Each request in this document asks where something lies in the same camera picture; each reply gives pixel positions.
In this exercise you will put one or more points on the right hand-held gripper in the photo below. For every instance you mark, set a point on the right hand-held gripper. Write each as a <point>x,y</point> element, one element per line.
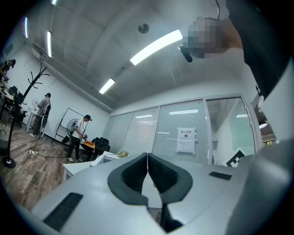
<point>235,158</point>

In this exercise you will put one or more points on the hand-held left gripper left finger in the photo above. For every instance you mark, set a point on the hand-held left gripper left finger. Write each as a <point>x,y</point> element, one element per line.
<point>119,183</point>

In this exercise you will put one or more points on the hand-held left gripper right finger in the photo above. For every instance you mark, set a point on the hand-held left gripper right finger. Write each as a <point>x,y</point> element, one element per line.
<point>179,186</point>

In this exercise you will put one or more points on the green food pile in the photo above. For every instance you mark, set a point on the green food pile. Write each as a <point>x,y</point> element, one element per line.
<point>122,154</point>

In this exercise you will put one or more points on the glass door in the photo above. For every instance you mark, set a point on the glass door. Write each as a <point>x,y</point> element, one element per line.
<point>229,128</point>

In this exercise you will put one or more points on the white paper notice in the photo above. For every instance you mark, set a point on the white paper notice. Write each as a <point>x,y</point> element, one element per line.
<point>186,140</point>

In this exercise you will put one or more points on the white table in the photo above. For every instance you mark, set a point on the white table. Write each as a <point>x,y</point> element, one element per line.
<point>75,167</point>

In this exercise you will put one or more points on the orange object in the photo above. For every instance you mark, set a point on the orange object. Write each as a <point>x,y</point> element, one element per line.
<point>89,144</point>

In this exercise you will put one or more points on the black standing fan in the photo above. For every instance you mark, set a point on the black standing fan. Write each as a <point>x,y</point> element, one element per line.
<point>70,125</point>

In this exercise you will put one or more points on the black framed whiteboard stand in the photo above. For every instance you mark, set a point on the black framed whiteboard stand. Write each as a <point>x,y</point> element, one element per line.
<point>61,124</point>

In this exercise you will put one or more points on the white power strip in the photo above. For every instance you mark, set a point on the white power strip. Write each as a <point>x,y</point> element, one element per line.
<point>32,152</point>

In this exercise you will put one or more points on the long ceiling light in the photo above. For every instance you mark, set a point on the long ceiling light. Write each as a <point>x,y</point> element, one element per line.
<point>54,2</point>
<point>156,47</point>
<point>49,43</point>
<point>107,85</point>
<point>26,27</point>

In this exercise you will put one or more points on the person's black shirt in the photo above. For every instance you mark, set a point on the person's black shirt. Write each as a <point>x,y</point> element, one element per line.
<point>259,46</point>

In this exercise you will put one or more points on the black coat rack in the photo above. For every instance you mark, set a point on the black coat rack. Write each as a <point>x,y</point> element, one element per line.
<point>11,135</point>

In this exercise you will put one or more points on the person's head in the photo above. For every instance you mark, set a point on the person's head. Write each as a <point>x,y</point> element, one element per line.
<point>227,39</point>

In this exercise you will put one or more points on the round ceiling smoke detector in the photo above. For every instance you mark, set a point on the round ceiling smoke detector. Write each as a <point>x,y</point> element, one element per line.
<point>143,28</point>

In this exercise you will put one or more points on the black head-worn camera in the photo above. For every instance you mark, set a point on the black head-worn camera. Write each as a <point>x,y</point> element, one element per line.
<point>186,54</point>

